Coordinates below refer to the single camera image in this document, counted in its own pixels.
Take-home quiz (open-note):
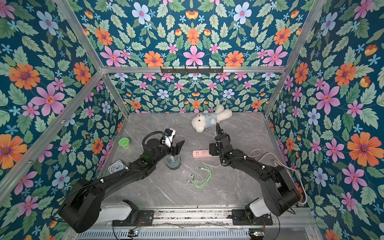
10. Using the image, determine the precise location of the green charging cable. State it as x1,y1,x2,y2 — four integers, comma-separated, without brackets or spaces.
186,161,222,190

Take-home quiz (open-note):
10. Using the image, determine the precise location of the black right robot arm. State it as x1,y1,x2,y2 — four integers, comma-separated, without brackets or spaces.
210,123,301,219

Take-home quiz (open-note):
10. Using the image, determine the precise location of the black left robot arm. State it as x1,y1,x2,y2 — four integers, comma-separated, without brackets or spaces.
58,139,185,233

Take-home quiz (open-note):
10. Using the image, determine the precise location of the white teddy bear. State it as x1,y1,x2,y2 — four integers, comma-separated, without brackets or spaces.
191,105,233,133

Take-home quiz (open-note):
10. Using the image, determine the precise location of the white alarm clock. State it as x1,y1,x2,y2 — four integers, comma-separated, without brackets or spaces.
108,160,127,174

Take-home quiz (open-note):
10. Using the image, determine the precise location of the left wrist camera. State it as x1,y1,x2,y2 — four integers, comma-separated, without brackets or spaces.
162,128,176,148

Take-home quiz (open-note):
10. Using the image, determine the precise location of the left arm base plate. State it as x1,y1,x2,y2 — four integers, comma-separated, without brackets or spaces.
113,210,155,227

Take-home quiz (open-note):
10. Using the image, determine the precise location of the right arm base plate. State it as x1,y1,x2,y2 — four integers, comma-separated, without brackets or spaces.
227,209,273,226

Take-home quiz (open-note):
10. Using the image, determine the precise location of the black hook rail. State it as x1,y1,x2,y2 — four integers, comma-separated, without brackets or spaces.
160,67,224,74

